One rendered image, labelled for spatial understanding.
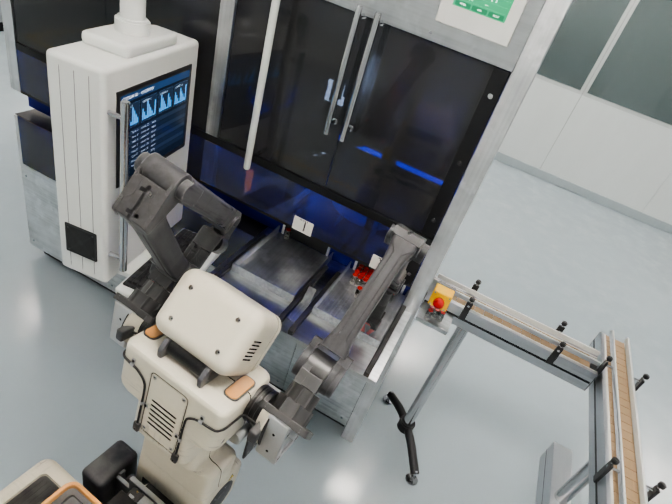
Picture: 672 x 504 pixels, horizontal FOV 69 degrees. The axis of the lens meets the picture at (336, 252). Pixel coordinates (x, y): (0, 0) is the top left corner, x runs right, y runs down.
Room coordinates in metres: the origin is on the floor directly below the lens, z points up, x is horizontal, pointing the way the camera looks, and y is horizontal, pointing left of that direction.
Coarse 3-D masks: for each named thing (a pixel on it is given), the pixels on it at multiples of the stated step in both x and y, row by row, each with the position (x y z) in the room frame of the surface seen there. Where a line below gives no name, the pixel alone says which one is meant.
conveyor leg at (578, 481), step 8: (584, 464) 1.14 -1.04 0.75; (576, 472) 1.14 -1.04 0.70; (584, 472) 1.12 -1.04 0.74; (568, 480) 1.14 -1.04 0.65; (576, 480) 1.12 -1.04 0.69; (584, 480) 1.11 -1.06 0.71; (560, 488) 1.14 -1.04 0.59; (568, 488) 1.12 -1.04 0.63; (576, 488) 1.11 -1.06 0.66; (560, 496) 1.12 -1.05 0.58; (568, 496) 1.11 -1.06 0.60
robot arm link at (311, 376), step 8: (320, 352) 0.76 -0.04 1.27; (312, 360) 0.73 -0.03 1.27; (320, 360) 0.73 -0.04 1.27; (328, 360) 0.74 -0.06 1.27; (304, 368) 0.71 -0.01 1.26; (312, 368) 0.72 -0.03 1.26; (320, 368) 0.72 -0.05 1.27; (328, 368) 0.72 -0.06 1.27; (296, 376) 0.69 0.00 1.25; (304, 376) 0.69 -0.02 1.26; (312, 376) 0.70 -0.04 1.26; (320, 376) 0.71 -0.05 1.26; (304, 384) 0.68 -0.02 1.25; (312, 384) 0.68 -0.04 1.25; (320, 384) 0.69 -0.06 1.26; (312, 392) 0.67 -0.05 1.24
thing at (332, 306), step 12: (348, 264) 1.60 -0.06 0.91; (348, 276) 1.56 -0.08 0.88; (336, 288) 1.47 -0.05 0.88; (348, 288) 1.49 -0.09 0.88; (324, 300) 1.38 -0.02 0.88; (336, 300) 1.40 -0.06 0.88; (348, 300) 1.42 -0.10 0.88; (396, 300) 1.51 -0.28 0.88; (312, 312) 1.29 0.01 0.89; (324, 312) 1.28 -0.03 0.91; (336, 312) 1.34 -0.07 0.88; (396, 312) 1.40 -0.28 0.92; (336, 324) 1.27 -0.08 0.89; (384, 324) 1.36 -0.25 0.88; (360, 336) 1.25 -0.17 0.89; (372, 336) 1.28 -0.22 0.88
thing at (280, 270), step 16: (272, 240) 1.63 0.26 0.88; (288, 240) 1.67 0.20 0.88; (256, 256) 1.50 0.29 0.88; (272, 256) 1.53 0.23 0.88; (288, 256) 1.56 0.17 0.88; (304, 256) 1.60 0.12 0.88; (320, 256) 1.63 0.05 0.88; (240, 272) 1.37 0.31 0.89; (256, 272) 1.41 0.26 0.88; (272, 272) 1.44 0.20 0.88; (288, 272) 1.47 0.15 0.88; (304, 272) 1.50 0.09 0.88; (272, 288) 1.33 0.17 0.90; (288, 288) 1.38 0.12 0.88
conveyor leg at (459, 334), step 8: (456, 328) 1.58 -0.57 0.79; (456, 336) 1.56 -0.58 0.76; (464, 336) 1.56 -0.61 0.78; (448, 344) 1.57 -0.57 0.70; (456, 344) 1.56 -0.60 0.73; (448, 352) 1.56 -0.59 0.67; (440, 360) 1.57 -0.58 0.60; (448, 360) 1.56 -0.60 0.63; (440, 368) 1.56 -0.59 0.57; (432, 376) 1.56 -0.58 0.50; (440, 376) 1.56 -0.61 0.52; (424, 384) 1.58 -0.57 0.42; (432, 384) 1.56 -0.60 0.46; (424, 392) 1.56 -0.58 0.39; (416, 400) 1.57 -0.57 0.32; (424, 400) 1.56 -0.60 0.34; (416, 408) 1.56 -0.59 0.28; (408, 416) 1.56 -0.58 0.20; (416, 416) 1.56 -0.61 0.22; (408, 424) 1.56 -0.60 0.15
